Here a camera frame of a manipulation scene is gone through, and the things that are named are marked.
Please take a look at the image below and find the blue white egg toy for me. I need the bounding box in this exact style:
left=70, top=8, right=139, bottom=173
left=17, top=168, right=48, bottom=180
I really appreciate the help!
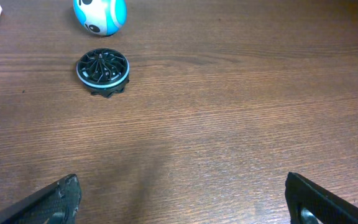
left=72, top=0, right=127, bottom=36

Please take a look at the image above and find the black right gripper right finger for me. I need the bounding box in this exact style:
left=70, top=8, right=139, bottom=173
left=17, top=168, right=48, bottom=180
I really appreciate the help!
left=285, top=172, right=358, bottom=224

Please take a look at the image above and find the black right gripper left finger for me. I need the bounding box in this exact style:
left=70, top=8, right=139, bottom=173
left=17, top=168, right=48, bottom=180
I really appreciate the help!
left=0, top=174, right=82, bottom=224

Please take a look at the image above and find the black round disc toy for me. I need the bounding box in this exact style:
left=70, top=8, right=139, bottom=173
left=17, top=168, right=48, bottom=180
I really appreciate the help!
left=75, top=48, right=130, bottom=98

